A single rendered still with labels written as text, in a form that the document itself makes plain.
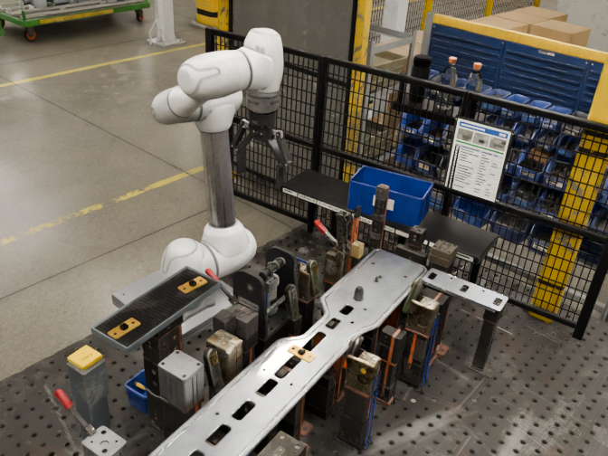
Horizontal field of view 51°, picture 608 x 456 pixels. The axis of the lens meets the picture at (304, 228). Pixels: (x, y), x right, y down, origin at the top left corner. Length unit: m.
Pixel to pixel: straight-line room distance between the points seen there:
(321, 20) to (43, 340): 2.40
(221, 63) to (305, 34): 2.57
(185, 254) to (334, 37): 2.07
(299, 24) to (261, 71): 2.52
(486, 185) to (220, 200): 1.01
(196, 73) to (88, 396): 0.85
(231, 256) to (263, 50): 1.00
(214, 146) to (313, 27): 1.94
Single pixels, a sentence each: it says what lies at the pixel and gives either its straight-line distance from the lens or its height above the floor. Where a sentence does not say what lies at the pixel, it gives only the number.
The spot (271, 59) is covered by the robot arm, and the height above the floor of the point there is 1.81.
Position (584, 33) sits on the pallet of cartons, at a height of 1.02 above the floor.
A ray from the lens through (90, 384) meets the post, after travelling 1.72.
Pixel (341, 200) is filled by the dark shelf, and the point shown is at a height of 1.03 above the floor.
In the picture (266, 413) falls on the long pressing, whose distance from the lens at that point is 1.74.
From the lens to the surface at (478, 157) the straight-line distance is 2.51.
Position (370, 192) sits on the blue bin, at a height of 1.13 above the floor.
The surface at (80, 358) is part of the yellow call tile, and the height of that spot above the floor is 1.16.
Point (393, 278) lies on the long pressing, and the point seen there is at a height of 1.00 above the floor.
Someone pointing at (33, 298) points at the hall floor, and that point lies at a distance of 3.93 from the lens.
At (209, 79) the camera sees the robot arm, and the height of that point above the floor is 1.79.
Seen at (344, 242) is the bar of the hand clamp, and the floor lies 1.10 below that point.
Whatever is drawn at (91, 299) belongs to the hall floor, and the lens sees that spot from 3.84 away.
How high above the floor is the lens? 2.28
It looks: 31 degrees down
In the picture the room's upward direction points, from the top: 4 degrees clockwise
